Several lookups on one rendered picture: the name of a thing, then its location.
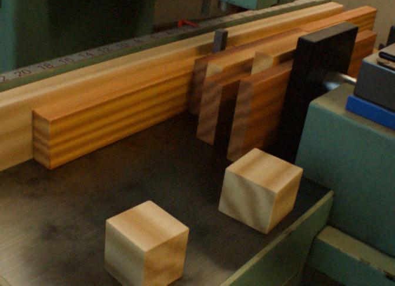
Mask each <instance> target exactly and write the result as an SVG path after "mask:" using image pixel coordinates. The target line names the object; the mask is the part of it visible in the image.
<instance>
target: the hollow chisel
mask: <svg viewBox="0 0 395 286"><path fill-rule="evenodd" d="M227 35H228V31H227V30H224V29H221V28H220V29H216V30H215V36H214V40H213V48H212V54H214V53H217V52H220V51H224V50H225V49H226V42H227Z"/></svg>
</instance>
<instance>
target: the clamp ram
mask: <svg viewBox="0 0 395 286"><path fill-rule="evenodd" d="M358 29H359V27H358V26H357V25H354V24H351V23H348V22H342V23H340V24H337V25H333V26H330V27H327V28H324V29H321V30H318V31H315V32H312V33H309V34H306V35H303V36H300V37H299V38H298V40H297V45H296V51H295V54H294V60H293V65H292V70H291V73H290V79H289V84H288V87H287V92H286V97H285V101H284V106H283V111H282V116H281V119H280V124H279V129H278V133H277V139H279V140H281V141H283V142H285V143H287V144H289V145H291V144H293V143H294V142H296V141H298V140H299V139H300V138H301V137H302V132H303V128H304V123H305V120H306V115H307V111H308V108H309V104H310V103H311V101H313V100H314V99H316V98H318V97H320V96H322V95H323V94H325V93H327V92H329V91H331V90H333V89H334V88H336V87H338V86H339V85H341V84H345V83H348V84H351V85H354V86H355V84H356V80H357V79H355V78H352V77H350V76H347V72H348V68H349V65H350V60H351V57H352V53H353V48H354V44H355V41H356V36H357V32H358Z"/></svg>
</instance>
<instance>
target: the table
mask: <svg viewBox="0 0 395 286"><path fill-rule="evenodd" d="M198 122H199V116H197V115H195V114H193V113H191V112H189V111H186V112H183V113H181V114H179V115H177V116H174V117H172V118H169V119H167V120H165V121H162V122H160V123H158V124H155V125H153V126H151V127H149V128H146V129H143V130H141V131H139V132H137V133H134V134H132V135H130V136H128V137H125V138H122V139H120V140H118V141H116V142H113V143H111V144H109V145H106V146H104V147H102V148H99V149H97V150H95V151H92V152H90V153H88V154H86V155H83V156H81V157H79V158H76V159H74V160H71V161H69V162H67V163H65V164H62V165H60V166H58V167H56V168H53V169H48V168H47V167H45V166H44V165H42V164H41V163H39V162H38V161H37V160H35V159H34V158H31V159H29V160H26V161H24V162H22V163H19V164H16V165H14V166H12V167H9V168H7V169H4V170H2V171H0V286H123V285H122V284H121V283H120V282H119V281H118V280H117V279H116V278H114V277H113V276H112V275H111V274H110V273H108V272H107V270H105V268H104V266H105V235H106V220H107V219H110V218H112V217H114V216H116V215H118V214H120V213H123V212H125V211H127V210H129V209H131V208H133V207H136V206H138V205H140V204H143V203H144V202H146V201H152V202H153V203H155V204H156V205H157V206H159V207H160V208H161V209H163V210H164V211H166V212H167V213H168V214H170V215H171V216H173V217H174V218H176V219H177V220H178V221H180V222H181V223H182V224H184V225H185V226H187V227H188V228H189V233H188V241H187V246H186V253H185V260H184V265H183V272H182V276H181V277H180V278H178V279H176V280H174V281H173V282H171V283H170V284H168V285H166V286H282V285H283V284H284V283H285V282H286V281H287V280H288V279H289V278H290V277H291V276H292V275H293V274H294V273H295V272H296V271H297V270H298V269H299V268H300V267H301V266H302V265H303V264H304V263H305V262H307V265H308V266H310V267H312V268H313V269H315V270H317V271H318V272H321V273H322V274H324V275H326V276H328V277H329V278H331V279H333V280H335V281H337V282H339V283H340V284H342V285H344V286H395V258H394V257H392V256H391V255H389V254H387V253H385V252H383V251H381V250H379V249H377V248H375V247H373V246H372V245H370V244H368V243H366V242H364V241H362V240H360V239H358V238H356V237H354V236H352V235H350V234H348V233H346V232H344V231H342V230H341V229H339V228H337V227H335V226H333V225H331V224H329V223H327V219H328V216H329V212H330V209H331V207H332V203H333V200H334V192H333V191H332V190H330V189H328V188H327V189H323V188H321V187H320V186H321V185H320V184H318V183H316V182H314V181H312V180H310V179H308V178H306V177H304V176H301V179H300V183H299V187H298V190H297V194H296V198H295V201H294V205H293V209H292V210H291V211H290V212H289V213H288V214H287V215H286V216H285V217H284V218H283V219H282V220H281V221H280V222H279V223H278V224H277V225H276V226H275V227H274V228H273V229H272V230H271V231H270V232H269V233H268V234H264V233H262V232H260V231H258V230H256V229H254V228H252V227H250V226H248V225H246V224H244V223H242V222H240V221H238V220H236V219H234V218H232V217H230V216H228V215H226V214H224V213H222V212H221V211H219V210H218V209H219V203H220V196H221V193H222V187H223V180H224V177H225V171H226V168H227V167H229V166H230V165H232V164H233V163H234V162H233V161H231V160H229V159H227V151H228V147H229V141H230V137H228V138H226V139H224V140H223V141H221V142H219V143H217V144H215V145H210V144H208V143H207V142H205V141H202V140H201V139H199V138H197V137H196V134H197V130H198ZM300 140H301V139H299V140H298V141H296V142H294V143H293V144H291V145H289V144H287V143H285V142H283V141H281V140H279V141H277V142H276V143H274V144H273V145H271V146H269V147H268V148H266V149H264V150H263V152H266V153H268V154H270V155H272V156H274V157H277V158H280V159H282V160H284V161H286V162H288V163H291V164H293V165H294V163H295V160H296V156H297V152H298V149H299V144H300Z"/></svg>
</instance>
